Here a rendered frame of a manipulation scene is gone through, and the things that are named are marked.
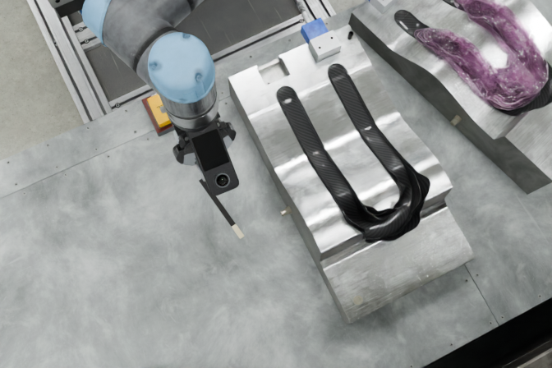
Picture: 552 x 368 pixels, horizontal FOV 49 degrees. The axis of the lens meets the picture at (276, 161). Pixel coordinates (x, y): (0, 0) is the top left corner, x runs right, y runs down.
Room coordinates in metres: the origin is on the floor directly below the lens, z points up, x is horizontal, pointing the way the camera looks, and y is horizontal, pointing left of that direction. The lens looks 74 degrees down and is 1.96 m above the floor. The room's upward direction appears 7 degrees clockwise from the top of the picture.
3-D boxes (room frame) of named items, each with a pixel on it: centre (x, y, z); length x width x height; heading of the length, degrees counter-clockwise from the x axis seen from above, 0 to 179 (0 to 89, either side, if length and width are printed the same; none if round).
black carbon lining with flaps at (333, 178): (0.33, -0.14, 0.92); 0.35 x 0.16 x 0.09; 33
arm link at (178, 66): (0.29, 0.13, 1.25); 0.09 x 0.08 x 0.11; 53
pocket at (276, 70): (0.48, 0.03, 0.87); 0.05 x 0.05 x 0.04; 33
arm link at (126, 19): (0.37, 0.20, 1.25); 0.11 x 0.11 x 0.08; 53
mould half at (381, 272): (0.31, -0.14, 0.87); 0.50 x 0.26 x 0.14; 33
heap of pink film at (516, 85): (0.57, -0.38, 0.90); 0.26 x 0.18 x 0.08; 50
